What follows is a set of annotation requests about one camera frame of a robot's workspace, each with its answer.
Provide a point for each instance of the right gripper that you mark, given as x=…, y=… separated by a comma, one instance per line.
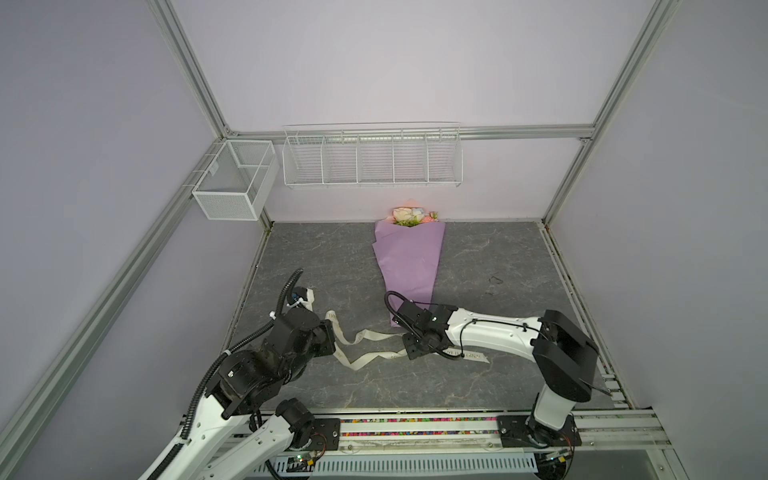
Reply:
x=410, y=349

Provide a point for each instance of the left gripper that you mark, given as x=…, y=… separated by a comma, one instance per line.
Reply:
x=324, y=331

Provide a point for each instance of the cream printed ribbon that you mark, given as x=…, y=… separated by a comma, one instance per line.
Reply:
x=365, y=347

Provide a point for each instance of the pink purple wrapping paper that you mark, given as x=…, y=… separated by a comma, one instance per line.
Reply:
x=408, y=255

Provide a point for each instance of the pink spray rose stem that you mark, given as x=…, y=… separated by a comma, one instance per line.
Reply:
x=429, y=217

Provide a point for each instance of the cream rose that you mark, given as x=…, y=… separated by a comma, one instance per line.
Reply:
x=403, y=215

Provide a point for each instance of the white rose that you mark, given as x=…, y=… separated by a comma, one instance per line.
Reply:
x=417, y=214

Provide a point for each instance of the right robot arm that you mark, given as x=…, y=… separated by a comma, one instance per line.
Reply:
x=564, y=354

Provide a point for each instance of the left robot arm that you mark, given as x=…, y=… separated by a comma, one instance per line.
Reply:
x=240, y=390

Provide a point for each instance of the small white mesh basket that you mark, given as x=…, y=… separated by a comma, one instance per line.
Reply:
x=236, y=183

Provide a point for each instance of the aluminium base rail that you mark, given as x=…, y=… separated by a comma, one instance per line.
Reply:
x=405, y=443

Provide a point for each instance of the long white wire basket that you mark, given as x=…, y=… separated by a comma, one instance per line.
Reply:
x=373, y=154

